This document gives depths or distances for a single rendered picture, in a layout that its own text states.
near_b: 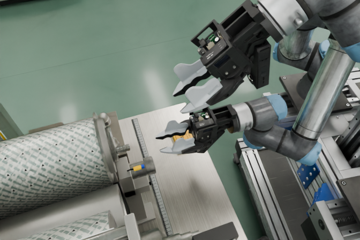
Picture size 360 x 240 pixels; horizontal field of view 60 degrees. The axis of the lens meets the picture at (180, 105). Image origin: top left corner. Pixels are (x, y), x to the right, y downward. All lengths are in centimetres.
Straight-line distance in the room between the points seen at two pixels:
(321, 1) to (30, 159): 54
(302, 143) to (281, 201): 89
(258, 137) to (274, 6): 52
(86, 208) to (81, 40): 241
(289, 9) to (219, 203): 64
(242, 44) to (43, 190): 44
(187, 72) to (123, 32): 240
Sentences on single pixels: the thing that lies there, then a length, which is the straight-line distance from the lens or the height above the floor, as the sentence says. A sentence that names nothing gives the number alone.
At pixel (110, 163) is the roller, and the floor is 127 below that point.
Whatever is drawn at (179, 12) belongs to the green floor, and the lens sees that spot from 313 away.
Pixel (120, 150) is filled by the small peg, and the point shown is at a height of 126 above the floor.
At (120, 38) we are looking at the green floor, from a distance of 288.
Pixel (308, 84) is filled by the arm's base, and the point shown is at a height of 88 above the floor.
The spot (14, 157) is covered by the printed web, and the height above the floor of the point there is 131.
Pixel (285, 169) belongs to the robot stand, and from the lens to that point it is 188.
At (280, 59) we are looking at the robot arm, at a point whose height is 97.
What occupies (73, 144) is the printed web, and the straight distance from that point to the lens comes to 61.
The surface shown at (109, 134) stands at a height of 129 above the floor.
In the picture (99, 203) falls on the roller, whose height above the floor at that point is 123.
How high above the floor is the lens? 180
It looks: 52 degrees down
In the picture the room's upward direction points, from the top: straight up
